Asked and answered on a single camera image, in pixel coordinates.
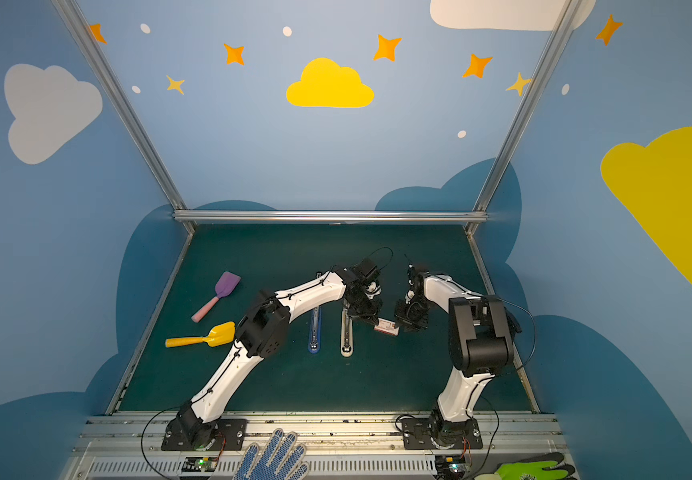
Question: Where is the right controller board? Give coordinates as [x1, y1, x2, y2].
[434, 456, 468, 480]

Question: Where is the purple pink spatula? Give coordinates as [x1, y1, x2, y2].
[191, 271, 241, 323]

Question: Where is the aluminium frame post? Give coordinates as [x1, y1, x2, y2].
[466, 0, 586, 240]
[52, 0, 187, 213]

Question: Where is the green black work glove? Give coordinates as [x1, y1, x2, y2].
[475, 452, 577, 480]

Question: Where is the blue dotted work glove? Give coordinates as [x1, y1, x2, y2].
[233, 428, 310, 480]

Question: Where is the beige black stapler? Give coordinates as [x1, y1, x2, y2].
[340, 305, 354, 357]

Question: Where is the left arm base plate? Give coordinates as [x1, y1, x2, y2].
[161, 418, 247, 452]

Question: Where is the left aluminium frame post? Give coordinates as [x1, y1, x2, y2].
[52, 0, 187, 213]

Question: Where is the red white staple box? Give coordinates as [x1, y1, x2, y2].
[374, 318, 400, 336]

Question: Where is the aluminium rear frame bar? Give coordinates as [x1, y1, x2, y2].
[173, 210, 488, 224]

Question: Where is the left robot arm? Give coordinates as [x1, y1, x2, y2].
[161, 258, 383, 451]

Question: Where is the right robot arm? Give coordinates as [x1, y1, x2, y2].
[395, 264, 522, 441]

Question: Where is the blue black stapler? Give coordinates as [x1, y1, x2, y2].
[308, 306, 322, 354]

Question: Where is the right aluminium frame post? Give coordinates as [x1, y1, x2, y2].
[466, 0, 586, 240]

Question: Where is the left controller board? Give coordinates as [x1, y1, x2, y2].
[181, 457, 220, 473]

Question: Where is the controller board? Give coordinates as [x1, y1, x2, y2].
[434, 456, 468, 480]
[181, 457, 220, 473]

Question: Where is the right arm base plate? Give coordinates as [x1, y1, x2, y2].
[395, 415, 483, 450]

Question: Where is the yellow spatula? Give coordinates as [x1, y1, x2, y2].
[165, 322, 236, 348]

